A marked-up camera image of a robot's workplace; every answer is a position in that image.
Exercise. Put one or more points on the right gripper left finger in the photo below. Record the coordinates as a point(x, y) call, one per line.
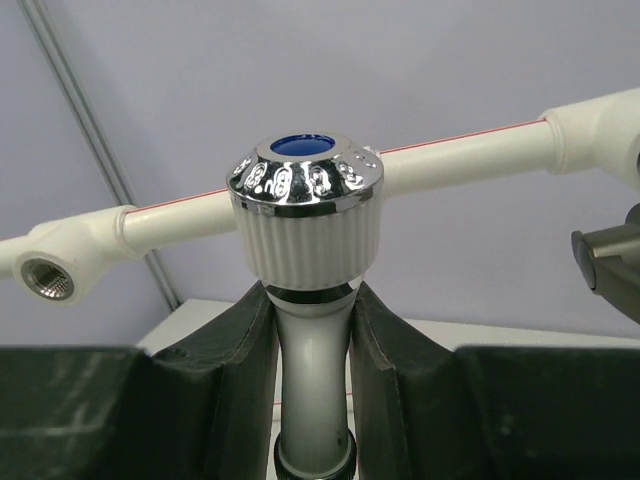
point(200, 408)

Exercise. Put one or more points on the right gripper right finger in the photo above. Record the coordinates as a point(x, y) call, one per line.
point(488, 412)

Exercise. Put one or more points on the white PVC pipe frame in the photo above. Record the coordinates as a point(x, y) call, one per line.
point(62, 260)

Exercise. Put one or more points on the white plastic faucet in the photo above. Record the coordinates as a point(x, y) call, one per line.
point(308, 208)

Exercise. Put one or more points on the grey lever faucet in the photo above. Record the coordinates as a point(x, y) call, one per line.
point(608, 260)

